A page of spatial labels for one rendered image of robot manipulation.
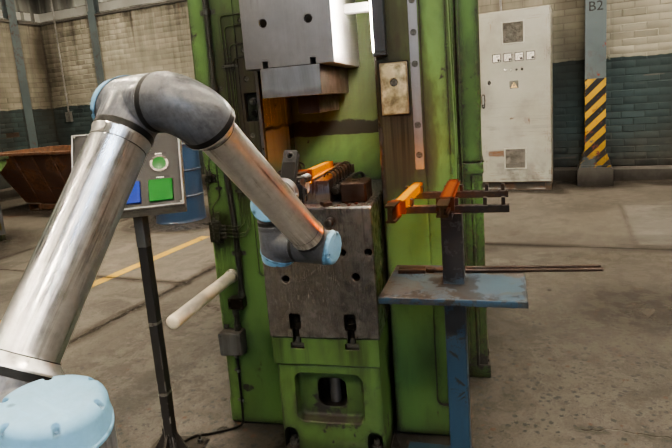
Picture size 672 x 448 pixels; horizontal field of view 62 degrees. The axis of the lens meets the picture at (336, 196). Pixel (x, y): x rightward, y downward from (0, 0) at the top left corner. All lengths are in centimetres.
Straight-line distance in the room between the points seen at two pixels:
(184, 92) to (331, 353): 114
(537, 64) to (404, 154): 509
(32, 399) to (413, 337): 142
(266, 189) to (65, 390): 55
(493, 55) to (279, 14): 526
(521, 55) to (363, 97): 478
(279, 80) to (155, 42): 808
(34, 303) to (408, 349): 139
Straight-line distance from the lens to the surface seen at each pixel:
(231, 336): 220
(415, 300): 157
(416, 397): 218
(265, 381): 230
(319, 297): 186
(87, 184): 108
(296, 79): 182
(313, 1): 182
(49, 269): 105
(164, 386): 219
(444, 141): 189
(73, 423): 87
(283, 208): 126
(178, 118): 106
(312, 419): 210
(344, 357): 193
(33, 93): 1138
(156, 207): 186
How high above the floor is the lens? 125
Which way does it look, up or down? 10 degrees down
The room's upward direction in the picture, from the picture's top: 4 degrees counter-clockwise
